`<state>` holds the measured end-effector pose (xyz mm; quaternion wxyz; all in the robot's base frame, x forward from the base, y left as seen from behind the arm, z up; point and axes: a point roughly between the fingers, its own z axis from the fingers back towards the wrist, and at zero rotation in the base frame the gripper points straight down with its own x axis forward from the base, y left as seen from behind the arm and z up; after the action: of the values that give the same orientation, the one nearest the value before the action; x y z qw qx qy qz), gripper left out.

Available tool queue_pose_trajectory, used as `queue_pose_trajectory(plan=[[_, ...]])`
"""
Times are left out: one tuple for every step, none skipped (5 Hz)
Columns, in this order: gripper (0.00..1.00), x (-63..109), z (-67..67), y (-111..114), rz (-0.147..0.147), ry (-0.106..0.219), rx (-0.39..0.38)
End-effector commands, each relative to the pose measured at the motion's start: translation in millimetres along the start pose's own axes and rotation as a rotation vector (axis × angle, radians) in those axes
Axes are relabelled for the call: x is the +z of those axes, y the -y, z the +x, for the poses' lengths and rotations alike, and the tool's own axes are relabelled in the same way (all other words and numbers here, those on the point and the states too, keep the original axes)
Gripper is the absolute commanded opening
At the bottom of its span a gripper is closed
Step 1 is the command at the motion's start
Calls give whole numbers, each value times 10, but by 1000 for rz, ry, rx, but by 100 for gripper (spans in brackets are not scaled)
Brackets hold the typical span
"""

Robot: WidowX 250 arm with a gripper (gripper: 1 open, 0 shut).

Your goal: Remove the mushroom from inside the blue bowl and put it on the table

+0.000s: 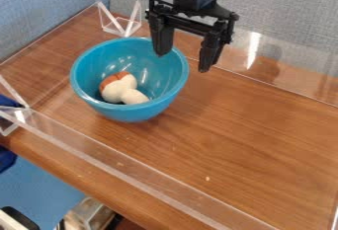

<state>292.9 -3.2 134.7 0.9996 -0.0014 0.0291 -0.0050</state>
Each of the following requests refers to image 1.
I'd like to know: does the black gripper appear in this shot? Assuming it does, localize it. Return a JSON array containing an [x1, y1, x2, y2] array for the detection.
[[146, 0, 240, 73]]

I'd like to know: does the white brown toy mushroom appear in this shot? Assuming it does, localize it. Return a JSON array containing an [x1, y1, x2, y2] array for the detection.
[[99, 71, 150, 105]]

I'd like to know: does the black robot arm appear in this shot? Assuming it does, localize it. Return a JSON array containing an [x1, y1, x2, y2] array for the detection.
[[146, 0, 240, 73]]

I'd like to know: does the blue bowl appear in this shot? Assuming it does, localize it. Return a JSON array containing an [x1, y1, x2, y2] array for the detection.
[[70, 38, 189, 122]]

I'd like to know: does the clear acrylic back barrier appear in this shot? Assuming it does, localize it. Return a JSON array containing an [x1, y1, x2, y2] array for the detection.
[[145, 0, 338, 109]]

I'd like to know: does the clear acrylic barrier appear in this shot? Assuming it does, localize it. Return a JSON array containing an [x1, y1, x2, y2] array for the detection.
[[145, 0, 338, 109], [0, 75, 282, 230]]

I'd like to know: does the clear acrylic front barrier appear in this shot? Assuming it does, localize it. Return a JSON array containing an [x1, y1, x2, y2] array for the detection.
[[0, 75, 282, 230]]

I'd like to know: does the blue cloth object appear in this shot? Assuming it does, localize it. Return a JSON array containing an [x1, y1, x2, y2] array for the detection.
[[0, 94, 25, 175]]

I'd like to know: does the metal object under table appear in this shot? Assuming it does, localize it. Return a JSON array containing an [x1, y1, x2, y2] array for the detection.
[[55, 197, 117, 230]]

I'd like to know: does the black white object bottom-left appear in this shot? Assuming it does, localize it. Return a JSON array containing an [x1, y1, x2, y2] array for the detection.
[[0, 206, 42, 230]]

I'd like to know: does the clear acrylic corner bracket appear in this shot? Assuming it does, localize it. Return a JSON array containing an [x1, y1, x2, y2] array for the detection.
[[97, 1, 142, 38]]

